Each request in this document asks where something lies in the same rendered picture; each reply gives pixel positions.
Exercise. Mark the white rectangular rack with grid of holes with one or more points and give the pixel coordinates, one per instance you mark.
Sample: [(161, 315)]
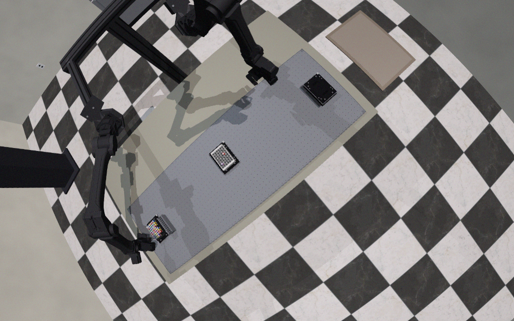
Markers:
[(219, 158)]

